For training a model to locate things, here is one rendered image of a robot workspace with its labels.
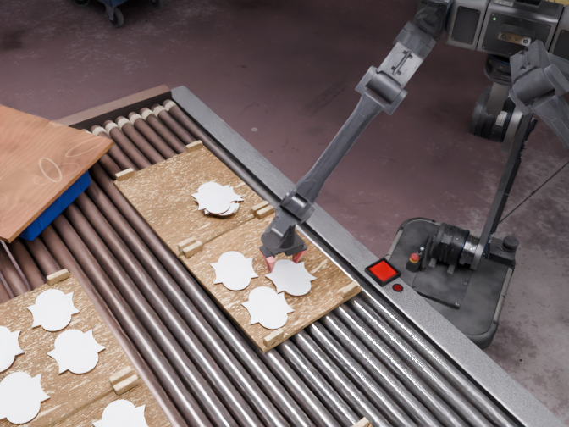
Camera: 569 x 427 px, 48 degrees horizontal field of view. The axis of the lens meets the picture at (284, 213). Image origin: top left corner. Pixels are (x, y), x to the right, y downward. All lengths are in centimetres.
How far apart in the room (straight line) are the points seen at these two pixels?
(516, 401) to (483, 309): 110
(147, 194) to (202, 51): 277
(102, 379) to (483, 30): 143
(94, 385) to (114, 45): 355
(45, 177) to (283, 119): 224
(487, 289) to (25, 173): 189
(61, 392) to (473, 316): 171
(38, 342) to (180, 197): 64
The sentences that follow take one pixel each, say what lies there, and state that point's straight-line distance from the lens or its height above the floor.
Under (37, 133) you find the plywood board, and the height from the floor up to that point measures 104.
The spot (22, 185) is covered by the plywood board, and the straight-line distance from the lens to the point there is 207.
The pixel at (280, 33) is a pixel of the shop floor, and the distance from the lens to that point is 501.
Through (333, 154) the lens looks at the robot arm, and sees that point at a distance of 160.
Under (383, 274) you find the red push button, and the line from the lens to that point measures 189.
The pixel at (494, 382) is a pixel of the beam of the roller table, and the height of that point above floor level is 92.
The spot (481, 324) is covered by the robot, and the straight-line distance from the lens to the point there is 275.
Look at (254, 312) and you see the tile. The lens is 174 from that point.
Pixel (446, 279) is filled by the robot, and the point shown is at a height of 26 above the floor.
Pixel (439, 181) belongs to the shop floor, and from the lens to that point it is 373.
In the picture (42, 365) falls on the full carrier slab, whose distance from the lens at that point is 174.
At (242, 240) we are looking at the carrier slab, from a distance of 193.
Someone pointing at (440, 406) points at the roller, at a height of 92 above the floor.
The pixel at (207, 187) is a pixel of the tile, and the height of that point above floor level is 97.
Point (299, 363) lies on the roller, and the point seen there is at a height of 92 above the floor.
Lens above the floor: 232
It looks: 43 degrees down
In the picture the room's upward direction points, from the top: 3 degrees clockwise
